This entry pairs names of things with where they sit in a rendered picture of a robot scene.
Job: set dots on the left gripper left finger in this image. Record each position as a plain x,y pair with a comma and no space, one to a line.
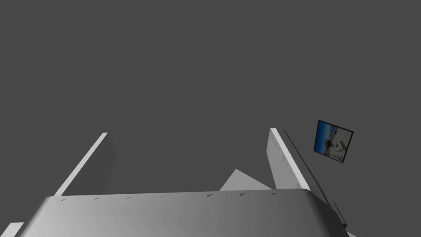
95,164

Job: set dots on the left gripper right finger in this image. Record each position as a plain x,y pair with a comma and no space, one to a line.
283,168

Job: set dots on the framed blue wall picture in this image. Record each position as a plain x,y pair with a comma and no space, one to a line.
333,141

